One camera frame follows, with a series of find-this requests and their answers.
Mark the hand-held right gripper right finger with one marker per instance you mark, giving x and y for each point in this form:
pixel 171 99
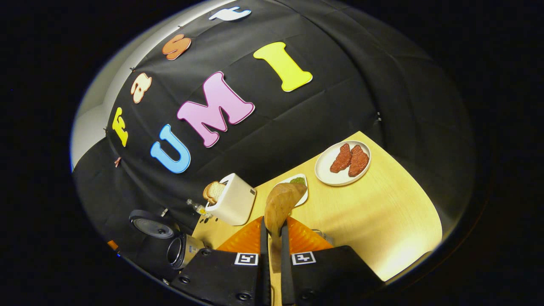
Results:
pixel 285 276

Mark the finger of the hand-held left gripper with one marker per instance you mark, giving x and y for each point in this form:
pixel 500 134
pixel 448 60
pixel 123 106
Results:
pixel 112 245

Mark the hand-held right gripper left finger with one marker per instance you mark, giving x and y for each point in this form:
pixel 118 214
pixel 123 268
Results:
pixel 264 276

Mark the dark blue rice cooker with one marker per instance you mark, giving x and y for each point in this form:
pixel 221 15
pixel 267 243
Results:
pixel 155 225

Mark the wooden spoon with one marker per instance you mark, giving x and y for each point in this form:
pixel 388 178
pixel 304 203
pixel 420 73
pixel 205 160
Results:
pixel 280 204

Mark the white toaster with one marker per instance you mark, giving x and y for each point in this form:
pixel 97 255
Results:
pixel 231 202

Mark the pink clip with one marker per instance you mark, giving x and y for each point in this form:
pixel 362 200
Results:
pixel 117 162

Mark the small glass bottle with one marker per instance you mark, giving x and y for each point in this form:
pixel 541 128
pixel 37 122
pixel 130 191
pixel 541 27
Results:
pixel 199 208

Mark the white divided dish with beans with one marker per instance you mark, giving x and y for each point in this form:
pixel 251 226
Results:
pixel 299 182

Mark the toasted bread slice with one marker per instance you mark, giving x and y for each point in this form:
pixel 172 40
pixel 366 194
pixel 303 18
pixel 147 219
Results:
pixel 213 192

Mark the white round plate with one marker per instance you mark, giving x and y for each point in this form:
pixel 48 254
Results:
pixel 325 172

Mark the black backdrop cloth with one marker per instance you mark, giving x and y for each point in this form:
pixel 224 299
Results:
pixel 297 106

